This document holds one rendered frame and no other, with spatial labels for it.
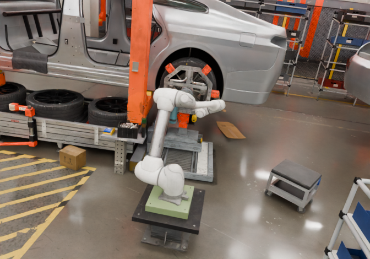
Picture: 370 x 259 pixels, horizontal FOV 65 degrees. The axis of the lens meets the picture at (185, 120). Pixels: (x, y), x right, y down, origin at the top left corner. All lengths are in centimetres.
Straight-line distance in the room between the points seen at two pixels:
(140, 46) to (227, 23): 101
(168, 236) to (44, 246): 92
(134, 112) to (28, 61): 153
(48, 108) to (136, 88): 115
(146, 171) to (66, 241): 81
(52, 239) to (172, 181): 103
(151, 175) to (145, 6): 151
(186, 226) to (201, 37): 201
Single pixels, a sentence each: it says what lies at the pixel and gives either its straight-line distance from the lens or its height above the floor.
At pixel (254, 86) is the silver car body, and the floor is 97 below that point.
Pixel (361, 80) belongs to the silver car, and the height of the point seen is 105.
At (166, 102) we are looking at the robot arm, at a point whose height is 106.
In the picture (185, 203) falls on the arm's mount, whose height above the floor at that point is 36.
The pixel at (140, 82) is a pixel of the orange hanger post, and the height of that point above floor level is 98.
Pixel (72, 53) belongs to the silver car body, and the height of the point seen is 106.
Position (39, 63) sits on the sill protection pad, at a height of 90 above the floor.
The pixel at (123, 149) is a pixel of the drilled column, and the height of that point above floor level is 31.
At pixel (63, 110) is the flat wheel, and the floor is 44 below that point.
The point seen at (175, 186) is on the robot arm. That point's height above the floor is 51.
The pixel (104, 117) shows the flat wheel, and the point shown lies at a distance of 343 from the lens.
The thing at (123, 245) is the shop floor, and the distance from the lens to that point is 251.
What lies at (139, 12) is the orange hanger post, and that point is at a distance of 287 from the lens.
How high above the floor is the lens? 181
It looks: 23 degrees down
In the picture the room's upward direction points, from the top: 7 degrees clockwise
